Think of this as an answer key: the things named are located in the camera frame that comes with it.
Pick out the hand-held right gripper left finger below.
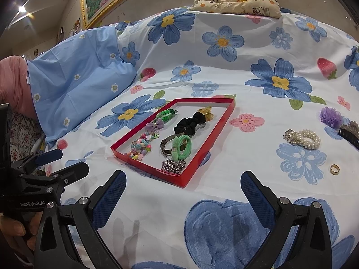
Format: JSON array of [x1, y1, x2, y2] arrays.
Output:
[[33, 169, 127, 269]]

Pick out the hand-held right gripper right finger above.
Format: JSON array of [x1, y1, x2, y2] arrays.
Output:
[[240, 170, 341, 269]]

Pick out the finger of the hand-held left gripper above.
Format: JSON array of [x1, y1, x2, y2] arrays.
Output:
[[42, 161, 90, 191], [13, 149, 63, 171]]

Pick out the colourful plastic bead bracelet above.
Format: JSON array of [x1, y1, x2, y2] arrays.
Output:
[[125, 139, 153, 161]]

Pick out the red jewelry tray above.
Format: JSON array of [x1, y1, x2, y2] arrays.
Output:
[[111, 98, 236, 189]]

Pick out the silver chain bracelet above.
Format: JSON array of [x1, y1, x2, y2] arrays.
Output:
[[161, 159, 187, 175]]

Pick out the pastel glass bead bracelet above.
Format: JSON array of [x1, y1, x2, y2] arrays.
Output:
[[137, 132, 161, 145]]

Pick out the dark metal bangle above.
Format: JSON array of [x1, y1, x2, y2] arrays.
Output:
[[160, 134, 187, 157]]

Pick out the person's left hand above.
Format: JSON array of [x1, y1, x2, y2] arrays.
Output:
[[0, 211, 43, 258]]

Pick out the small-flowered patterned cloth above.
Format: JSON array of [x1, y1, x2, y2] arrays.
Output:
[[8, 112, 47, 163]]

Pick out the pearl scrunchie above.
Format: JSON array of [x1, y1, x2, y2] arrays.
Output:
[[283, 129, 322, 150]]

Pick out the pink cloth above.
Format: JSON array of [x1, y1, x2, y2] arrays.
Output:
[[0, 56, 38, 118]]

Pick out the purple bow hair clip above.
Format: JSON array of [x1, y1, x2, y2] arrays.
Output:
[[145, 118, 165, 132]]

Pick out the blue flowered pillow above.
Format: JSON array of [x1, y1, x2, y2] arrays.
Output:
[[26, 26, 138, 148]]

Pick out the yellow hair claw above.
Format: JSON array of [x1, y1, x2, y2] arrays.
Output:
[[198, 106, 216, 119]]

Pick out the black scrunchie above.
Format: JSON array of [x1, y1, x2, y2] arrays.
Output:
[[173, 112, 207, 135]]

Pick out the green braided hair clip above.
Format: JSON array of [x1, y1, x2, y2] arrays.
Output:
[[154, 109, 178, 124]]

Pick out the purple flower hair piece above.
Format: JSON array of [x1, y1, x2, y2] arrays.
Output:
[[320, 106, 344, 128]]

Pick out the black hair claw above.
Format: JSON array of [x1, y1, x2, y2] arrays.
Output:
[[338, 120, 359, 150]]

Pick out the floral bed sheet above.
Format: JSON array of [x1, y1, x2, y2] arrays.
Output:
[[36, 7, 359, 269]]

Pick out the cream panda print cushion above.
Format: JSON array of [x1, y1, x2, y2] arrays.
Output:
[[191, 0, 282, 20]]

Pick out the green hair tie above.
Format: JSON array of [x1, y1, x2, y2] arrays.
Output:
[[171, 135, 193, 161]]

